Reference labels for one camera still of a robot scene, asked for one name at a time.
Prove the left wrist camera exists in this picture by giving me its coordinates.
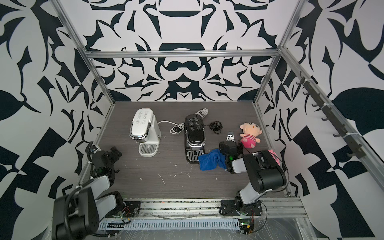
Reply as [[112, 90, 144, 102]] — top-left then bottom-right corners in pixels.
[[87, 145, 101, 155]]

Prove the white coffee machine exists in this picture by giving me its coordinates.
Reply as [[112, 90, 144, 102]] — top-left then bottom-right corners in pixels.
[[130, 108, 161, 158]]

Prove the newspaper print glasses case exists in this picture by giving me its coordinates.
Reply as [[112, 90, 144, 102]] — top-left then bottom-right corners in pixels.
[[196, 108, 209, 119]]

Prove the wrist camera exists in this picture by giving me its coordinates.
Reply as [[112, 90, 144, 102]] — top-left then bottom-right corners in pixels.
[[226, 132, 235, 142], [87, 145, 101, 155]]

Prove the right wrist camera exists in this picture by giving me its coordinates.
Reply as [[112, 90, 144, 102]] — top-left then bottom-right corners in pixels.
[[226, 132, 235, 142]]

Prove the white coiled power cable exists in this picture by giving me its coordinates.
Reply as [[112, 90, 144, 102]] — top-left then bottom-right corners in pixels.
[[157, 120, 185, 135]]

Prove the wall hook rail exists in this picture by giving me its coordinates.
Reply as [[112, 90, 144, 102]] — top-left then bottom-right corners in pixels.
[[297, 73, 367, 159]]

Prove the blue cleaning cloth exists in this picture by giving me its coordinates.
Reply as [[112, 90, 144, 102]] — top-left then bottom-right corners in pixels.
[[199, 149, 226, 171]]

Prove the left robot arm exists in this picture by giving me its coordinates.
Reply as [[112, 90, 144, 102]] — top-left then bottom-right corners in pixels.
[[52, 142, 130, 240]]

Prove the pink plush pig toy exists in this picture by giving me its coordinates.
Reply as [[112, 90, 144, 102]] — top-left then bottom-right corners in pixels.
[[240, 123, 263, 149]]

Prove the pink alarm clock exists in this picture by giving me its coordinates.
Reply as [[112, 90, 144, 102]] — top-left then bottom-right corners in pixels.
[[269, 150, 282, 167]]

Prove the black coffee machine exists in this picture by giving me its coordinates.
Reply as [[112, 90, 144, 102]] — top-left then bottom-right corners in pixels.
[[184, 114, 206, 164]]

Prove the black coiled power cable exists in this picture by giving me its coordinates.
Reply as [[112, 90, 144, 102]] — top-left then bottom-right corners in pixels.
[[208, 120, 224, 135]]

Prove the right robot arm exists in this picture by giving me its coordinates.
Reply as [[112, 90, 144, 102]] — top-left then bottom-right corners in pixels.
[[219, 141, 288, 214]]

